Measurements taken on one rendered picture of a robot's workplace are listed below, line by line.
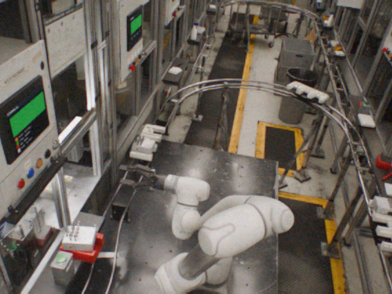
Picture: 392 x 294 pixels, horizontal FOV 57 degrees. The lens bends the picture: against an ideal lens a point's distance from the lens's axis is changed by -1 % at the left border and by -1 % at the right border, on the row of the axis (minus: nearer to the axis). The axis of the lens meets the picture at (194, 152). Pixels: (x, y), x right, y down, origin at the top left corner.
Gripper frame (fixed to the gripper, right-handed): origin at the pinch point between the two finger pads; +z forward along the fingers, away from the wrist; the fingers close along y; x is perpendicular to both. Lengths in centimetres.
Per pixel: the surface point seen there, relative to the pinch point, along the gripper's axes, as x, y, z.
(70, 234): 36.1, -6.7, 12.2
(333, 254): -78, -110, -145
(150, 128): -80, -24, 10
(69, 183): -3.6, -17.3, 32.8
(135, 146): -51, -20, 11
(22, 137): 45, 47, 18
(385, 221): -33, -27, -142
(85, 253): 37.3, -15.9, 5.6
